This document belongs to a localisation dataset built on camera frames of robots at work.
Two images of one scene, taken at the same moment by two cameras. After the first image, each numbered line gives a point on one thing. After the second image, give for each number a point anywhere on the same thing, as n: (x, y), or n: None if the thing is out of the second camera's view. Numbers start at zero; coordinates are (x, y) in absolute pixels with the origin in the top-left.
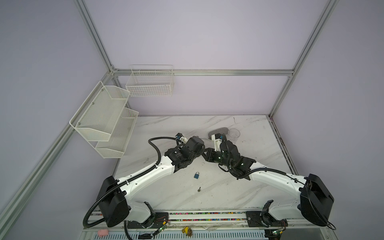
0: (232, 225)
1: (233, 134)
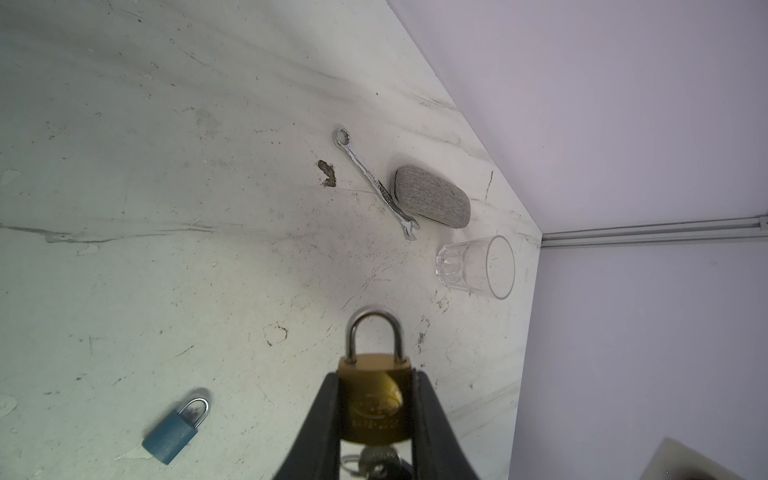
0: None
1: (484, 266)
